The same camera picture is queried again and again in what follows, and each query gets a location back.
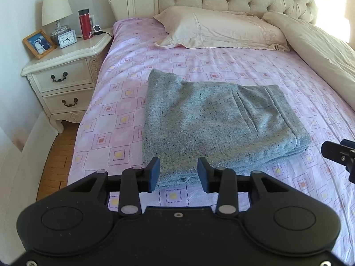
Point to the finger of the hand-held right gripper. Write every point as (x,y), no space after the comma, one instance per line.
(339,153)

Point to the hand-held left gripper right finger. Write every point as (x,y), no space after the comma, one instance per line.
(202,174)

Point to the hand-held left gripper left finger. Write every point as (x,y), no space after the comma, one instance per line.
(154,174)

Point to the grey pants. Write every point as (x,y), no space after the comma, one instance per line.
(208,122)

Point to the cream duvet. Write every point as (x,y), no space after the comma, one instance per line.
(319,50)

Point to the bed with pink sheet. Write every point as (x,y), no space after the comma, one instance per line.
(222,61)

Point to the cream pillow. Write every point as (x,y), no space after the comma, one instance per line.
(216,30)

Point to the cream carved nightstand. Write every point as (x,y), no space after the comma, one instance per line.
(69,52)

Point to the small white charger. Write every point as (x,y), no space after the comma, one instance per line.
(97,29)

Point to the white alarm clock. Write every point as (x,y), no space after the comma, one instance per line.
(67,38)

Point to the red thermos bottle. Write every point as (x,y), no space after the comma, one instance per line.
(85,26)

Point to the white shade table lamp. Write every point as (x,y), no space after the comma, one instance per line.
(56,5)

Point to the wooden photo frame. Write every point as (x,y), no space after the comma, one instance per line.
(40,43)

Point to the cream wooden bed frame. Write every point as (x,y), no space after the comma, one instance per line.
(130,0)

